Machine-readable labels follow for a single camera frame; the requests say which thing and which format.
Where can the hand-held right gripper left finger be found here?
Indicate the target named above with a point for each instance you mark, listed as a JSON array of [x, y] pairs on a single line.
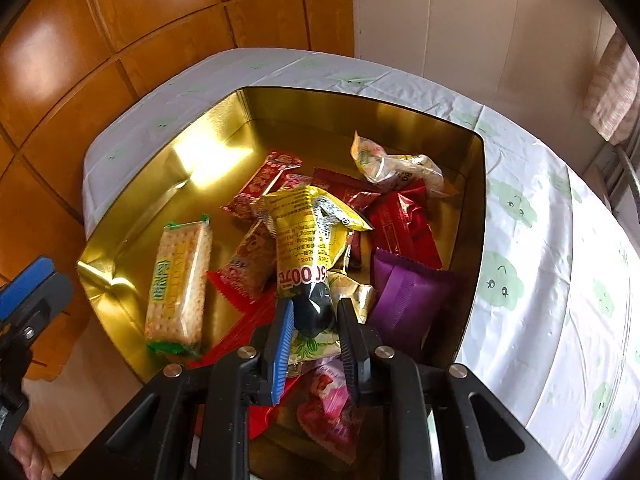
[[280, 355]]

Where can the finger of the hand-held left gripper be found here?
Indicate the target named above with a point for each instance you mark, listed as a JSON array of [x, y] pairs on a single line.
[[47, 300], [22, 287]]

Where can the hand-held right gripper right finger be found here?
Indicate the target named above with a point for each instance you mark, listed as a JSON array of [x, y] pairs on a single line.
[[350, 355]]

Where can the red snack wrapper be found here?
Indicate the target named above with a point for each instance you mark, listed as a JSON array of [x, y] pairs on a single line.
[[240, 325]]

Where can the gold green-leaf snack packet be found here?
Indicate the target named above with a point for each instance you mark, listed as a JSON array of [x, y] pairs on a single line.
[[360, 297]]

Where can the pink snack packet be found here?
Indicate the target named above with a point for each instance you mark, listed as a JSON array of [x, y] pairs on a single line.
[[325, 425]]

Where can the purple snack packet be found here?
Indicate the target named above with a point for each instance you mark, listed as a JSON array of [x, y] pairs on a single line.
[[410, 300]]

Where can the yellow black-print snack packet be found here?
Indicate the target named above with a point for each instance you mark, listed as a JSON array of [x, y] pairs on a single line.
[[300, 240]]

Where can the green-edged cracker packet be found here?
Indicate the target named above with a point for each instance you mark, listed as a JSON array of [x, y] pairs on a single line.
[[177, 285]]

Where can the dark red snack packet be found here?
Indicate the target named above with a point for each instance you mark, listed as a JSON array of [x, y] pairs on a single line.
[[405, 230]]

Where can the gold-lined tin box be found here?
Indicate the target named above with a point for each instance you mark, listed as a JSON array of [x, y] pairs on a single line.
[[165, 175]]

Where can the clear pastry packet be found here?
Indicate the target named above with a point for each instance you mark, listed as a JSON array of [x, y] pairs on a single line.
[[395, 165]]

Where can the person's left hand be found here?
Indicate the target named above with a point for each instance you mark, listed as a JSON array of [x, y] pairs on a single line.
[[32, 460]]

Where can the white green-print tablecloth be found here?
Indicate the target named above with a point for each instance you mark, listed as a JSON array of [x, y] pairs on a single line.
[[540, 260]]

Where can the pale checked curtain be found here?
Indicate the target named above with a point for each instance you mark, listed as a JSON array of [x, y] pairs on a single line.
[[615, 90]]

